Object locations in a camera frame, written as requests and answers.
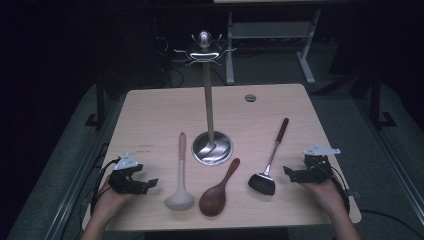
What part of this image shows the brown wooden spoon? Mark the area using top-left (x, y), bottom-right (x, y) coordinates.
top-left (198, 157), bottom-right (241, 218)

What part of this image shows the black spatula with red-brown handle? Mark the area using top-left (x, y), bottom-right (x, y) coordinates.
top-left (247, 117), bottom-right (290, 196)

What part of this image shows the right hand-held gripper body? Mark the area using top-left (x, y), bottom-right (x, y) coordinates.
top-left (298, 143), bottom-right (342, 184)

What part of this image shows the black floor cable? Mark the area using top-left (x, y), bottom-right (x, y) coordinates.
top-left (358, 209), bottom-right (424, 238)

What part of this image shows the black cable bundle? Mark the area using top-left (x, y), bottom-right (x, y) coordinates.
top-left (156, 34), bottom-right (186, 89)

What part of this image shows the black metal stand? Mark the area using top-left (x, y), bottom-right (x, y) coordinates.
top-left (84, 71), bottom-right (108, 130)
top-left (366, 68), bottom-right (398, 130)

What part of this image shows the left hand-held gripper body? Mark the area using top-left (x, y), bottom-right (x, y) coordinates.
top-left (108, 152), bottom-right (148, 195)

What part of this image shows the person's right hand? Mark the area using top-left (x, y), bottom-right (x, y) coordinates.
top-left (301, 182), bottom-right (344, 214)

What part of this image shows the steel utensil rack stand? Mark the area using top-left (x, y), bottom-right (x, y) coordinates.
top-left (173, 30), bottom-right (238, 167)

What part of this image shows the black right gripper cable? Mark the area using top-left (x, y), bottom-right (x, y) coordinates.
top-left (329, 165), bottom-right (351, 214)

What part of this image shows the person's left hand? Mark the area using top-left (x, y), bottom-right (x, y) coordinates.
top-left (94, 178), bottom-right (136, 216)

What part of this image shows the white metal table frame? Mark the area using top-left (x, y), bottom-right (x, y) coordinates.
top-left (225, 9), bottom-right (323, 85)

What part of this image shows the white ladle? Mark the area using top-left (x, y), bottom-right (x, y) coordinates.
top-left (164, 132), bottom-right (195, 211)

